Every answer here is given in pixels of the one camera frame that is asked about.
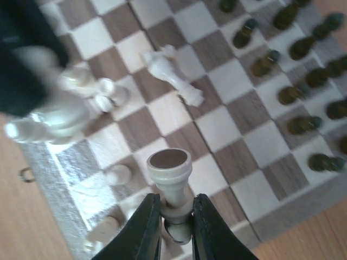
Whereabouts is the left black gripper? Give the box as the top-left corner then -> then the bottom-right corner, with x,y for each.
1,1 -> 69,118

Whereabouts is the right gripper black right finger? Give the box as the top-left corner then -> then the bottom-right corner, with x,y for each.
192,193 -> 257,260

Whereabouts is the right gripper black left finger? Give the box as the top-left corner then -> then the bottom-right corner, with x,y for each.
93,193 -> 162,260

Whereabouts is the wooden chess board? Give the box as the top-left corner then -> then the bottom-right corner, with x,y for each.
24,1 -> 346,259

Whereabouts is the light lying chess piece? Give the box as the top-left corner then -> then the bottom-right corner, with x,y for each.
61,66 -> 130,113

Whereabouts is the dark chess pieces row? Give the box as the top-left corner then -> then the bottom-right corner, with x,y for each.
208,1 -> 346,180

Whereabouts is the light lying king piece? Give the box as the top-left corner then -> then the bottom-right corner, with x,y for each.
140,44 -> 204,107

